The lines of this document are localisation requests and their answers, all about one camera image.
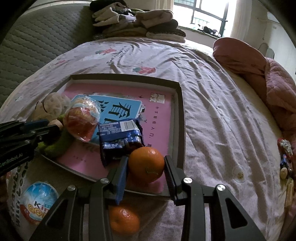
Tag window with dark frame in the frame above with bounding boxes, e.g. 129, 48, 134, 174
173, 0, 229, 37

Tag blue snack packet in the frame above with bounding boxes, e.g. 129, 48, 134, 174
98, 118, 144, 168

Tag clothes on window sill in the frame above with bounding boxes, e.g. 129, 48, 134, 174
199, 26, 221, 38

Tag orange mandarin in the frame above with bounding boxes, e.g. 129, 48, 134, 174
109, 205, 140, 236
128, 147, 165, 184

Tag beige curtain right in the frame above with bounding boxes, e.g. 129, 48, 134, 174
230, 0, 252, 41

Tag surprise egg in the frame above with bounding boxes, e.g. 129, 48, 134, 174
20, 182, 59, 225
63, 95, 101, 142

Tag white plush toy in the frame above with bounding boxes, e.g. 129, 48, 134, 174
32, 92, 71, 121

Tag pink quilted blanket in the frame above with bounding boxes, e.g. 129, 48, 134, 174
213, 38, 295, 151

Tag white air conditioner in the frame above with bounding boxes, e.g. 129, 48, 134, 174
267, 11, 280, 24

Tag green knitted ring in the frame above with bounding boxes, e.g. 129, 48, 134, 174
36, 129, 75, 158

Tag grey quilted headboard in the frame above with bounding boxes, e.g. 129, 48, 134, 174
1, 4, 92, 103

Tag strawberry print bed sheet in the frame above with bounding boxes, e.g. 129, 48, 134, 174
1, 38, 286, 240

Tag small toys on bed edge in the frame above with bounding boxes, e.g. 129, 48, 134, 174
277, 138, 295, 180

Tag pile of folded clothes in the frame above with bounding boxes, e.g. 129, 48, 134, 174
89, 1, 186, 43

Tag shallow dark cardboard tray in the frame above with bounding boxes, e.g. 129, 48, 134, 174
39, 73, 186, 197

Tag small brownish round fruit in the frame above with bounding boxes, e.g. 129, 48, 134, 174
48, 119, 63, 130

